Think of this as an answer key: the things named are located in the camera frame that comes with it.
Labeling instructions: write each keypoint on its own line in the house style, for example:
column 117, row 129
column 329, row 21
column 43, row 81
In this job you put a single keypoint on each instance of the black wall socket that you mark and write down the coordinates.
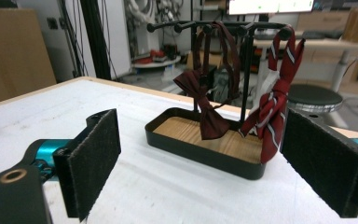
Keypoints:
column 52, row 23

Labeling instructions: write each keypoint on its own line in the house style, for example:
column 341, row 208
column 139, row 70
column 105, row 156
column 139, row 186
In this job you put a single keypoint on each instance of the red striped tie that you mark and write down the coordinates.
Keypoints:
column 270, row 140

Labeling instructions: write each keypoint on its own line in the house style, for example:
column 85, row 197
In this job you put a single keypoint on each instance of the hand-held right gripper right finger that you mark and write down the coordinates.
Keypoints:
column 323, row 158

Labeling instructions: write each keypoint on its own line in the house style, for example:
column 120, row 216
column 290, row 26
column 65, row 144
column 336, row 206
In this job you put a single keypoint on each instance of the black rack with wooden base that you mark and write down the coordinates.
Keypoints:
column 199, row 155

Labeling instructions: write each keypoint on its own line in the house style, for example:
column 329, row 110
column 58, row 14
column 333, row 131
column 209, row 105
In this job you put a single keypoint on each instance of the white desk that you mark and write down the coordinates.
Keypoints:
column 329, row 46

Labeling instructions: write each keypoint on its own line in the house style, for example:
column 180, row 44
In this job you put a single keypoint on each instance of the black round stool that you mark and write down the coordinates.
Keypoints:
column 315, row 95

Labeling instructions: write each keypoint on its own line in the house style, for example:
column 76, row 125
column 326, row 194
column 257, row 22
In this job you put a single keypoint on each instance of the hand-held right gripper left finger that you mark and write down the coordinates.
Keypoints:
column 88, row 168

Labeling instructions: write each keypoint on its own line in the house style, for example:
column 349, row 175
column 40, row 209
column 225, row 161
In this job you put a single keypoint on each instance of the dark maroon bow tie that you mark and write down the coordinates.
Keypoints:
column 211, row 124

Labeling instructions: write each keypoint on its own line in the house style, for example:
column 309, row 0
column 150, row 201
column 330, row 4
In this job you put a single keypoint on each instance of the computer monitor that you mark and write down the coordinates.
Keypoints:
column 270, row 6

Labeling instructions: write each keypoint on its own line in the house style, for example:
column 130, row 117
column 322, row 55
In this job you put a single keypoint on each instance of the brown cardboard panel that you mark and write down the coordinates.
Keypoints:
column 12, row 53

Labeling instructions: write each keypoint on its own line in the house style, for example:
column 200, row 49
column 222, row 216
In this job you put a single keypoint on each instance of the black metal post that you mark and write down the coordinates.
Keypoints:
column 96, row 37

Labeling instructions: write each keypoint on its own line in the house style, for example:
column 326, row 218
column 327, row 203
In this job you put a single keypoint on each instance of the round white table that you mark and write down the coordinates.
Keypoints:
column 158, row 63

